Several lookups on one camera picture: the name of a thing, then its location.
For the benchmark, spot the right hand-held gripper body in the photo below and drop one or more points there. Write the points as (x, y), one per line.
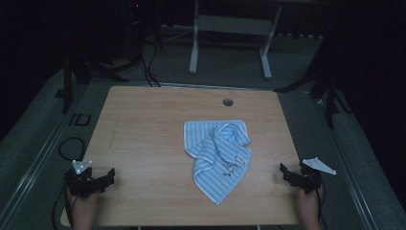
(309, 179)

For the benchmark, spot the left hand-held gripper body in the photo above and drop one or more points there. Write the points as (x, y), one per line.
(83, 184)

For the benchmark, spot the blue striped towel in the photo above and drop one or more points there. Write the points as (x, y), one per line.
(220, 159)

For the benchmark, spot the person's left hand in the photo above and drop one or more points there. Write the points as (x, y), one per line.
(84, 206)

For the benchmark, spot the person's right hand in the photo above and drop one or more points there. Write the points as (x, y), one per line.
(307, 204)

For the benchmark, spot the black metal stand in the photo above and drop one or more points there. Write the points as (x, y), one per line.
(330, 96)
(67, 83)

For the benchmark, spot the dark equipment rack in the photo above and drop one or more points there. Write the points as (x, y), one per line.
(137, 22)

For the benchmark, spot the metal floor rail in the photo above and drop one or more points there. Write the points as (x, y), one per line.
(35, 166)
(348, 169)
(204, 85)

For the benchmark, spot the white desk frame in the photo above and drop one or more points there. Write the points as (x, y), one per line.
(234, 25)

